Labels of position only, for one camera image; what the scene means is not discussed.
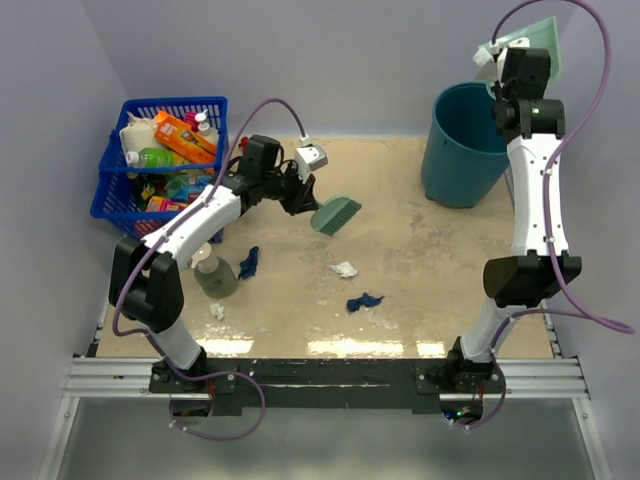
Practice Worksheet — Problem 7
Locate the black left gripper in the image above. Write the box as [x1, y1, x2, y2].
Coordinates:
[261, 161, 319, 216]

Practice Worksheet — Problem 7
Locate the green hand brush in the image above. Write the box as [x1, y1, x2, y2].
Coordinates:
[310, 195, 362, 236]

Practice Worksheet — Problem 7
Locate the green plastic dustpan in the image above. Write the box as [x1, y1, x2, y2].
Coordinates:
[476, 16, 561, 85]

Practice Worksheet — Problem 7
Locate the white paper wad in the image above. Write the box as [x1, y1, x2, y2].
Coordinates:
[329, 261, 358, 278]

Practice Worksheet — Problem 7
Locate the blue scrap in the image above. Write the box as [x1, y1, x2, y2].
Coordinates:
[238, 246, 260, 280]
[346, 293, 384, 313]

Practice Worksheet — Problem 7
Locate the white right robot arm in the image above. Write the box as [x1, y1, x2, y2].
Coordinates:
[439, 38, 582, 393]

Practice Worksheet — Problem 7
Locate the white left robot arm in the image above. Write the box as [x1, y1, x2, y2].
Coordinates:
[109, 135, 328, 392]

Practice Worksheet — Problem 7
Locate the teal plastic trash bin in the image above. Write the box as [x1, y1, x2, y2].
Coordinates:
[421, 83, 508, 209]

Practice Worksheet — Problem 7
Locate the white pump lotion bottle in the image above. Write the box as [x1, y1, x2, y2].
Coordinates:
[194, 111, 219, 146]

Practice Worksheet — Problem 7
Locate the clear soap pump bottle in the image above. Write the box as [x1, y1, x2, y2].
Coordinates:
[192, 243, 238, 299]

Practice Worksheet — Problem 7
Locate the small white scrap front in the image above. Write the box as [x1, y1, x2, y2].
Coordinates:
[209, 302, 225, 321]

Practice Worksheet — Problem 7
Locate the orange carton box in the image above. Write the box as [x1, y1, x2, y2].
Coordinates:
[153, 111, 217, 165]

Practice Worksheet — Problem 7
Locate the blue plastic basket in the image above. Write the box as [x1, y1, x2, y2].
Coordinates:
[90, 96, 229, 238]

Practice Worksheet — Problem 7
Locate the green drink bottle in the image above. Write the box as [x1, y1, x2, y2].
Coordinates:
[125, 147, 176, 169]

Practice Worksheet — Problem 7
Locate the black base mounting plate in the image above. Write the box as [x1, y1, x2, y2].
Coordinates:
[149, 358, 505, 422]

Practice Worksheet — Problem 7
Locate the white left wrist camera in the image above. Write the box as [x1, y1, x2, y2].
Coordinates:
[294, 145, 328, 182]

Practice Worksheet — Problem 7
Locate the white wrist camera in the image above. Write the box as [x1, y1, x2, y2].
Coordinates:
[294, 145, 328, 182]
[472, 43, 501, 68]

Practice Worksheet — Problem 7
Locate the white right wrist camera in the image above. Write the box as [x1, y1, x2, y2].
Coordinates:
[472, 43, 501, 68]

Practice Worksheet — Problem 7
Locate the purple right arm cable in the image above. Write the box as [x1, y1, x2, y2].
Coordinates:
[449, 0, 635, 431]

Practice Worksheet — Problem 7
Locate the aluminium rail frame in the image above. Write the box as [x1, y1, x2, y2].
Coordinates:
[37, 355, 611, 480]

